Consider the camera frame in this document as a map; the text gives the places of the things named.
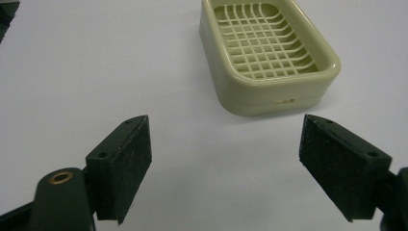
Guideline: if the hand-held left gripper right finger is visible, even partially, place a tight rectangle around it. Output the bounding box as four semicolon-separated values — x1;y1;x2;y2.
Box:
298;114;393;223

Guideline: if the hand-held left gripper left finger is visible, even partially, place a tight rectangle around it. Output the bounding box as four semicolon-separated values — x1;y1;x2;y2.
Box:
85;115;153;225

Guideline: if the pale green soap dish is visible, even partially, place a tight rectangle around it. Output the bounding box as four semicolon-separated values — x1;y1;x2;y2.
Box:
198;0;342;117

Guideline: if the dark object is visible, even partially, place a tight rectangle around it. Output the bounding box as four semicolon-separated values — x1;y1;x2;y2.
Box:
0;0;21;44

